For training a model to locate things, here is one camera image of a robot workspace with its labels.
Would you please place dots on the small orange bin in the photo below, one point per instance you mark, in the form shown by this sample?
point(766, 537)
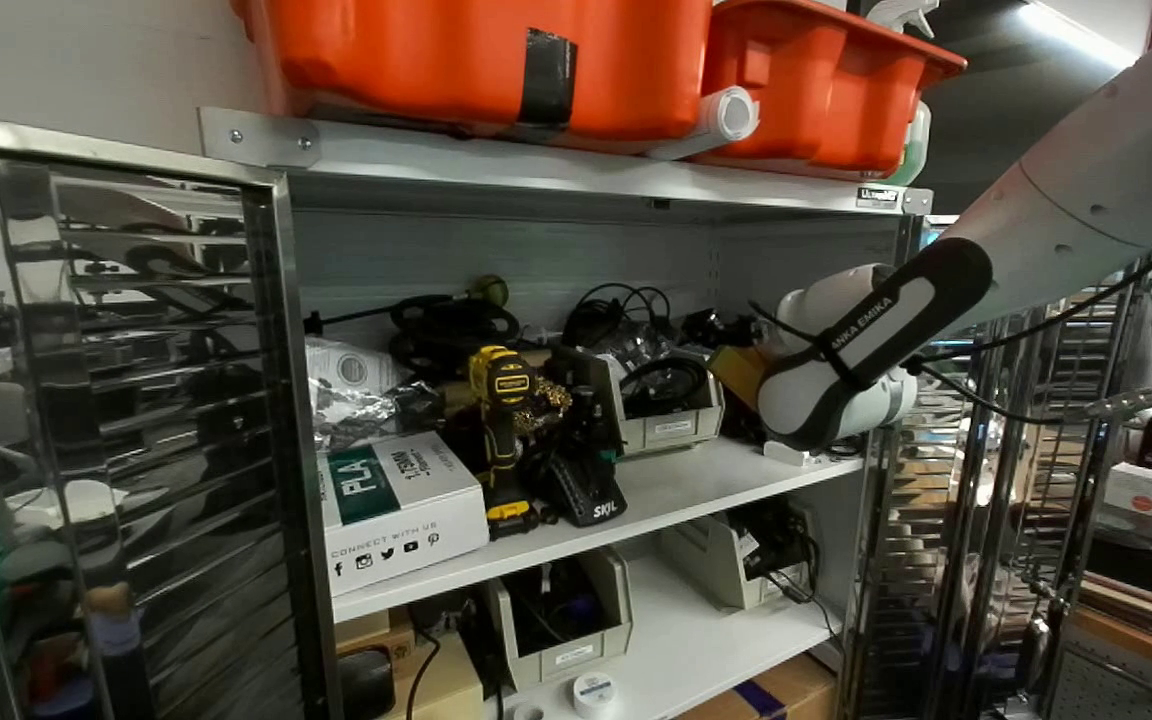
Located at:
point(834, 90)

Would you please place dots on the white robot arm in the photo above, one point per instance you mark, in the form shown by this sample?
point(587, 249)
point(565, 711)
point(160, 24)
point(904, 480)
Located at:
point(1074, 209)

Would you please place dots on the white cardboard box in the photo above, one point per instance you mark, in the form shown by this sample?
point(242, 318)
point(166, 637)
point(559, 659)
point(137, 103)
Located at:
point(396, 504)

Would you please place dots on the white paper tube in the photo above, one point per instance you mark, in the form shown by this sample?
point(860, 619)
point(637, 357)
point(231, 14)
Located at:
point(725, 116)

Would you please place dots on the metal shelving unit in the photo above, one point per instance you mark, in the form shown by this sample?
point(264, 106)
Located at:
point(393, 212)

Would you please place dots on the yellow cordless drill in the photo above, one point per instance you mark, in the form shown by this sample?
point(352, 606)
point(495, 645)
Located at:
point(515, 404)

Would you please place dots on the steel tray rack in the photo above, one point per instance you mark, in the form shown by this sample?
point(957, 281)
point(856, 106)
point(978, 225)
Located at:
point(157, 548)

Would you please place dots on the large orange bin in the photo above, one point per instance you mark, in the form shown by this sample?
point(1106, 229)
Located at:
point(596, 71)

